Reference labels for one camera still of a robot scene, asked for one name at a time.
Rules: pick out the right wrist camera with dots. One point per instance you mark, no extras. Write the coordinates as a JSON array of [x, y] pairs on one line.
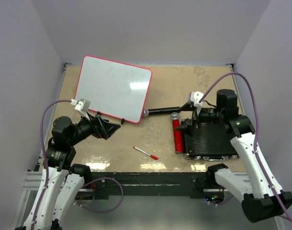
[[194, 99]]

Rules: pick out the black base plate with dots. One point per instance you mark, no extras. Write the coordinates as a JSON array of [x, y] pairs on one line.
[[189, 184]]

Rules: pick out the red glitter microphone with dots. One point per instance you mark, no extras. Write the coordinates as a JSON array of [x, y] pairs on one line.
[[175, 118]]

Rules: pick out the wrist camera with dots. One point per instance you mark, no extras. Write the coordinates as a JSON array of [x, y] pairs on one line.
[[82, 106], [194, 99]]

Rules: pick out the black handheld microphone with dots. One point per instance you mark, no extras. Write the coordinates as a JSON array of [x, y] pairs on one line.
[[160, 111]]

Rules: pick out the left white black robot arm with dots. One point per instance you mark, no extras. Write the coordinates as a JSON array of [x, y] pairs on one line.
[[61, 179]]

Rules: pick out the wire whiteboard stand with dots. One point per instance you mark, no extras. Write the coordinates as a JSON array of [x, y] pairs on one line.
[[122, 120]]

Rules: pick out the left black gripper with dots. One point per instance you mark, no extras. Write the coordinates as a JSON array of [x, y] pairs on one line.
[[101, 127]]

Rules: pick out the red white marker pen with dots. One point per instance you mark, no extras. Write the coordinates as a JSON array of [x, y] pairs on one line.
[[146, 153]]

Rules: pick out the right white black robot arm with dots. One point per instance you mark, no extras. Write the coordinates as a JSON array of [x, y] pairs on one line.
[[263, 197]]

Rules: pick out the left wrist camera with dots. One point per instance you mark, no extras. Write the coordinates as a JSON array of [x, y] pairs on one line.
[[82, 106]]

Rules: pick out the black ribbed case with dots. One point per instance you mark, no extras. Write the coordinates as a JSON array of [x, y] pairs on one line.
[[209, 143]]

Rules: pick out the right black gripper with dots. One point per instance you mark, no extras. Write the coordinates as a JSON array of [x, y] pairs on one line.
[[187, 127]]

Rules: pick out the pink framed whiteboard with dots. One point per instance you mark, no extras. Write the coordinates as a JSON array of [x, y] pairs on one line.
[[114, 88]]

